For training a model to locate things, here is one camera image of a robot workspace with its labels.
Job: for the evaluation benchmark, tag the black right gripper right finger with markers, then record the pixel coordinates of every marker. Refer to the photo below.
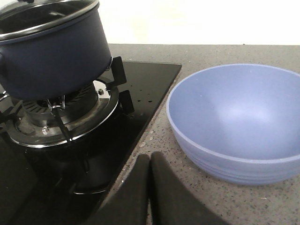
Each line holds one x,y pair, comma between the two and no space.
171,202

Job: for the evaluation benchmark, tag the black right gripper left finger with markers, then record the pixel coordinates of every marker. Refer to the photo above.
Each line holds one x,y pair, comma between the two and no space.
129,205

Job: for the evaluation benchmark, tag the light blue ribbed bowl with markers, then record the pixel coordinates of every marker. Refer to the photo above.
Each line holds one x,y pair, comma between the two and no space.
239,122

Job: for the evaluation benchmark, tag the dark blue cooking pot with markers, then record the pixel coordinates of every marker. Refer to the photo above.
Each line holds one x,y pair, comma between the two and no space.
55,61

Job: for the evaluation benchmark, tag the glass pot lid blue knob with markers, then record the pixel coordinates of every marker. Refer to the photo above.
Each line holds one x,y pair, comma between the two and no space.
19,18

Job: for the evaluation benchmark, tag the black metal pot support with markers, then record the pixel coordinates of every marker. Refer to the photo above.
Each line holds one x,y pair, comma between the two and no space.
21,131

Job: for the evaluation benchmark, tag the black glass gas cooktop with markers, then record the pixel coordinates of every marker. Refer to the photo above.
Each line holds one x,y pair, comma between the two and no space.
65,184

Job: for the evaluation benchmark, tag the black gas burner head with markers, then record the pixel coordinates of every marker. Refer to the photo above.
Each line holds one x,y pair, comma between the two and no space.
70,107

